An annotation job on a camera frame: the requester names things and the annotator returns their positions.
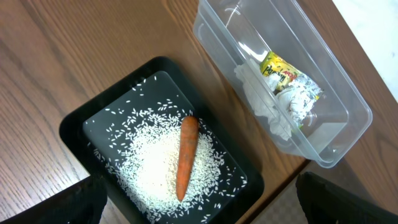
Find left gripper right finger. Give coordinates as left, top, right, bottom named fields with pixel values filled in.
left=295, top=172, right=397, bottom=224

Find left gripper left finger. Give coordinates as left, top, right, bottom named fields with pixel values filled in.
left=1, top=175, right=108, bottom=224

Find white rice pile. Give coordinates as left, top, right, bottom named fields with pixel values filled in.
left=86, top=74, right=249, bottom=224

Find white tissue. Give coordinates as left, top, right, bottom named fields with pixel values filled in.
left=234, top=59, right=292, bottom=141

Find orange carrot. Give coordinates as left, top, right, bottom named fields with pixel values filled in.
left=176, top=116, right=199, bottom=202

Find green yellow snack wrapper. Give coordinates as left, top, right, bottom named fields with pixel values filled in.
left=260, top=51, right=323, bottom=100

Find brown serving tray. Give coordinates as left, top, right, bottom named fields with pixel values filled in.
left=252, top=160, right=375, bottom=224

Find black shallow tray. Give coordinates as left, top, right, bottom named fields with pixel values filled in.
left=60, top=57, right=264, bottom=223

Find clear plastic bin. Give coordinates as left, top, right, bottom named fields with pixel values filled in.
left=193, top=0, right=373, bottom=168

